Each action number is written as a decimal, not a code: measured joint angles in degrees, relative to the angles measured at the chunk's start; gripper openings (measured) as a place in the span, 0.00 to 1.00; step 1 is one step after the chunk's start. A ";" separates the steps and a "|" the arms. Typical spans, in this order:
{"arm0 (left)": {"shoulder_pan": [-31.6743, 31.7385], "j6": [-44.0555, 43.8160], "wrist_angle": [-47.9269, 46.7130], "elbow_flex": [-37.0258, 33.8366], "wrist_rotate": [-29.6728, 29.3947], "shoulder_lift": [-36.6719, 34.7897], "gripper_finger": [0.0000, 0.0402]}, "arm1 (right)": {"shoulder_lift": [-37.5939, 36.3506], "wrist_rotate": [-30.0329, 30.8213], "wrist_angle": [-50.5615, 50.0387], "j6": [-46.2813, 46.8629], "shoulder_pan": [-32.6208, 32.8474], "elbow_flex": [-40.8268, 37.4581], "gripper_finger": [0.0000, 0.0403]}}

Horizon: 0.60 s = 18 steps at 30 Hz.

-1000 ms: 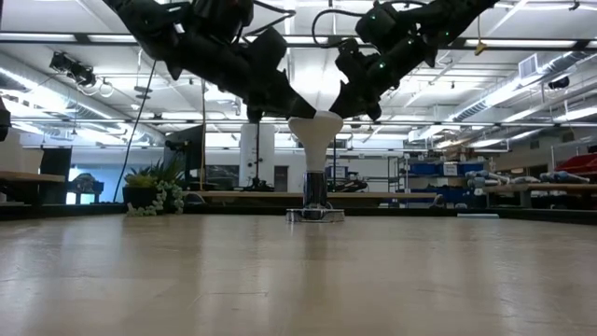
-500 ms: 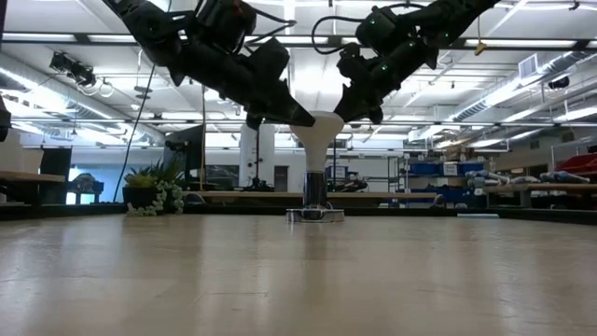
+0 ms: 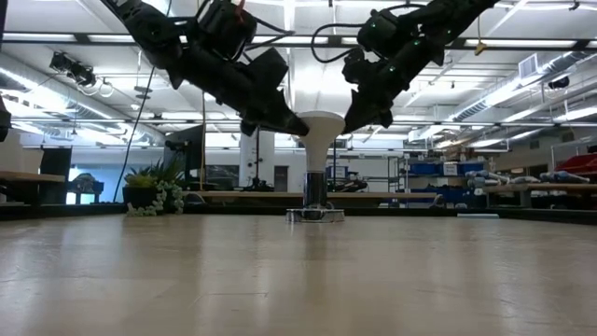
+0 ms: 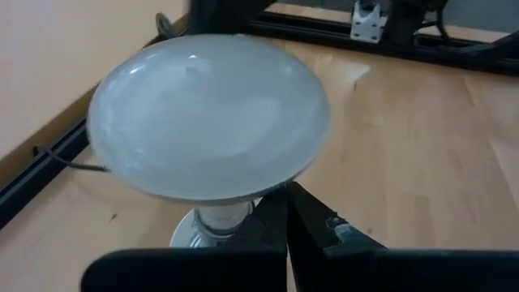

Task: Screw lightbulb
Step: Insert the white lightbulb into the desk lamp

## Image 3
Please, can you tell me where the black computer monitor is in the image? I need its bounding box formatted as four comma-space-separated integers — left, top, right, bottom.
162, 123, 206, 188

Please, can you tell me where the white air vent grille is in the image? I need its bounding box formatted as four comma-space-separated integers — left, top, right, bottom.
518, 53, 540, 80

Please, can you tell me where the long wooden workbench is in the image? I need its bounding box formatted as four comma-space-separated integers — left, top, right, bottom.
482, 182, 597, 209

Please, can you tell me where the white square pillar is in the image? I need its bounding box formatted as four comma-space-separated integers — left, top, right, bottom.
238, 130, 276, 192

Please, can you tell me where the shelf with blue bins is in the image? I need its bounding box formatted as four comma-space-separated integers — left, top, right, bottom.
389, 156, 486, 209

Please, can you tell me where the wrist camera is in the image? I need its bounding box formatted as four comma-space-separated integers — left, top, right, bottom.
198, 0, 258, 61
356, 8, 403, 56

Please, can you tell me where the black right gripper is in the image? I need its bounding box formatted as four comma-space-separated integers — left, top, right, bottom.
342, 39, 444, 134

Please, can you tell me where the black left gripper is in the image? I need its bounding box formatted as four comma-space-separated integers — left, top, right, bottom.
167, 48, 310, 136

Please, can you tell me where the wooden bench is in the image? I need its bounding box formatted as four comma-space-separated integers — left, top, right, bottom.
0, 170, 66, 206

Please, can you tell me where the chrome lamp socket base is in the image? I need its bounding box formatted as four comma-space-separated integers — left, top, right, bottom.
285, 171, 346, 224

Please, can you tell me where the black aluminium frame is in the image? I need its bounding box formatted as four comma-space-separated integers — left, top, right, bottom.
0, 203, 597, 226

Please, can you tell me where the black camera on mount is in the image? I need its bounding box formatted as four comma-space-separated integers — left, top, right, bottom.
49, 50, 98, 90

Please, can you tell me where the black cabinet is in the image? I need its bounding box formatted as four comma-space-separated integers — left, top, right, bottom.
39, 147, 74, 205

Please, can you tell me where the potted green plant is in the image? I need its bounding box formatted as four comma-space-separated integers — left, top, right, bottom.
121, 158, 187, 218

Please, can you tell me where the grey wrapped bundle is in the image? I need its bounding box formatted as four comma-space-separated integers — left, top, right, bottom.
465, 169, 512, 189
539, 170, 591, 185

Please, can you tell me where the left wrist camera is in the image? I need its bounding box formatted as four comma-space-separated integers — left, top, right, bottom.
198, 0, 258, 61

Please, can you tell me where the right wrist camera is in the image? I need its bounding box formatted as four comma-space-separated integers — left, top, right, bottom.
356, 8, 403, 56

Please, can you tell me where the silver ventilation duct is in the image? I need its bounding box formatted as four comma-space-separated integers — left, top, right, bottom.
450, 49, 593, 123

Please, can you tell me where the yellow tag on cord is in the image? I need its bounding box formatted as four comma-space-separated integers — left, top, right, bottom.
474, 13, 489, 57

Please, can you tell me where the black hanging cable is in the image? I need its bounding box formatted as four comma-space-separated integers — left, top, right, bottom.
113, 67, 156, 204

